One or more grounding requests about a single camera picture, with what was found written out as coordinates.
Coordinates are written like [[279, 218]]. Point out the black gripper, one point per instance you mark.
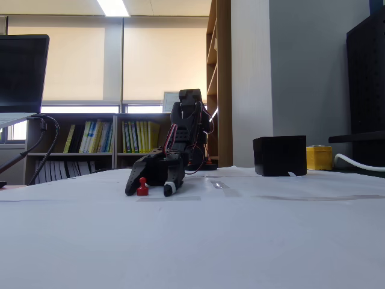
[[160, 172]]

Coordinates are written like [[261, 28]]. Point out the red pawn piece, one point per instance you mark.
[[142, 189]]

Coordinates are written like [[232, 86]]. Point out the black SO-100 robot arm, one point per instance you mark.
[[188, 114]]

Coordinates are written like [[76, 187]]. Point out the black plastic box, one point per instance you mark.
[[279, 155]]

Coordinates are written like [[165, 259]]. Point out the yellow cardboard box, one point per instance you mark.
[[319, 158]]

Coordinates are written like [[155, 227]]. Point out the yellow green book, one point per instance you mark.
[[131, 137], [138, 137], [124, 137], [145, 137]]

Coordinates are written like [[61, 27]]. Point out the low wooden bookshelf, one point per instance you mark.
[[117, 132]]

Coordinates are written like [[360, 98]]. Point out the black white binder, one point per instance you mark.
[[39, 173], [58, 170], [87, 167], [75, 168], [49, 171], [65, 170]]

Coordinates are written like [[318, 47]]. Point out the blue white book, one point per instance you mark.
[[92, 137]]

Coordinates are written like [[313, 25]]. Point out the white framed sign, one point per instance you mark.
[[170, 100]]

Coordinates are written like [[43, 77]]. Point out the yellow white book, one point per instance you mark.
[[85, 137]]

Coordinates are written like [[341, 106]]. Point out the white paper sheet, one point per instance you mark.
[[75, 247], [285, 186], [75, 191]]

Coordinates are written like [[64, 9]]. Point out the slanted yellow book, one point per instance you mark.
[[68, 138]]

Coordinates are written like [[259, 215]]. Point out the beige roller blind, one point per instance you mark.
[[75, 60], [162, 54]]

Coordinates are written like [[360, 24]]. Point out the tall wooden bookshelf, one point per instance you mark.
[[224, 60]]

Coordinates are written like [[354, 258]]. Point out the black laptop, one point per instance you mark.
[[21, 72]]

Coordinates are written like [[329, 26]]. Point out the ceiling light panel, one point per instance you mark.
[[112, 7]]

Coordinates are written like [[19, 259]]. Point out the green table mat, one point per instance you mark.
[[361, 174]]

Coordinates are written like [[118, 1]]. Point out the black metal shelf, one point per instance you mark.
[[358, 138]]

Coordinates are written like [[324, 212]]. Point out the black pegboard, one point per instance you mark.
[[367, 75]]

